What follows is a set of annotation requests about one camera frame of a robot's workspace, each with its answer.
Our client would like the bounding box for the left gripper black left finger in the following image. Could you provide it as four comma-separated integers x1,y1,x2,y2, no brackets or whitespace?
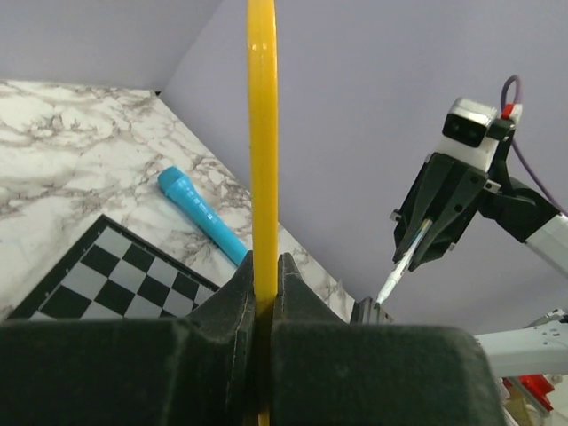
1,257,256,425

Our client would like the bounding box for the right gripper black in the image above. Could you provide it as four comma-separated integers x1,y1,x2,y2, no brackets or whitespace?
393,153,501,272

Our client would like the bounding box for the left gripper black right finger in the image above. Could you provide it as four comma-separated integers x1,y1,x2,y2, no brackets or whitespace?
271,254,504,425

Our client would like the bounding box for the white whiteboard marker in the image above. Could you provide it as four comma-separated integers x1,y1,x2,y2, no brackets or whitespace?
375,219,432,306

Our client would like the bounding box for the yellow framed whiteboard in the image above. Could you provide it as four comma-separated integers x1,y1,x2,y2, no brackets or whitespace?
247,1,279,425

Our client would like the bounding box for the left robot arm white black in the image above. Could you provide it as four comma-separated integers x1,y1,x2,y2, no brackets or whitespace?
1,254,567,425

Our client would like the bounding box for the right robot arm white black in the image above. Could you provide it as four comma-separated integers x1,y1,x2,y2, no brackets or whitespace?
393,153,560,272

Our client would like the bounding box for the black white chessboard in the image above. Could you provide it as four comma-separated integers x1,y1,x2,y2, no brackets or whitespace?
8,215,218,320

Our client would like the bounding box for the blue cylindrical eraser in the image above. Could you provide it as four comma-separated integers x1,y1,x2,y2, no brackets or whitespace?
157,166,248,266

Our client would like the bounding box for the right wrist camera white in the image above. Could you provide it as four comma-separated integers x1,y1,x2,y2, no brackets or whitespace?
434,98,523,172

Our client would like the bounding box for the aluminium rail frame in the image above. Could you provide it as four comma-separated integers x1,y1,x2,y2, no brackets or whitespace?
350,296,394,325

